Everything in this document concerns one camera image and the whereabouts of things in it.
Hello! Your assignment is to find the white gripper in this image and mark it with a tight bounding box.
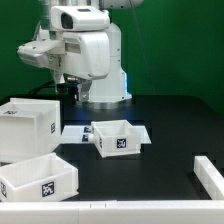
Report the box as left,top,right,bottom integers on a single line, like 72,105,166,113
18,32,110,101

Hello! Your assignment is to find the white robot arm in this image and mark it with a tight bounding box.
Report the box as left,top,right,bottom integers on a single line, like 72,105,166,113
18,0,144,104

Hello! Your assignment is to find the white right fence rail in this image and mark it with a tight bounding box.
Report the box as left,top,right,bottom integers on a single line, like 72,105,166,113
193,156,224,200

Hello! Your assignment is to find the white marker sheet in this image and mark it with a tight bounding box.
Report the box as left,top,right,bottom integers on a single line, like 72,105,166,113
61,125,151,144

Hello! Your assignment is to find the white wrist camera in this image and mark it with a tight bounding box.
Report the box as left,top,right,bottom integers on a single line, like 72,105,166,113
50,6,110,32

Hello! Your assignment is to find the white drawer cabinet frame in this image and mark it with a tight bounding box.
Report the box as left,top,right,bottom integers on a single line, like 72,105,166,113
0,98,61,163

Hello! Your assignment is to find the white fence rail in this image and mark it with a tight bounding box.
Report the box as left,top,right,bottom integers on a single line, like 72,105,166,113
193,156,224,200
0,200,224,224

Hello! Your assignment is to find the small white drawer with knob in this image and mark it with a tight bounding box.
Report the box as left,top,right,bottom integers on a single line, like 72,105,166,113
88,120,141,158

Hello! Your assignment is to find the white front fence rail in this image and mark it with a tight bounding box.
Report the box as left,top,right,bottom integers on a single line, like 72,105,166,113
0,200,224,224

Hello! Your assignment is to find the large white drawer box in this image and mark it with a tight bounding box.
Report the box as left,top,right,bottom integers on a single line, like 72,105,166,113
0,153,79,202

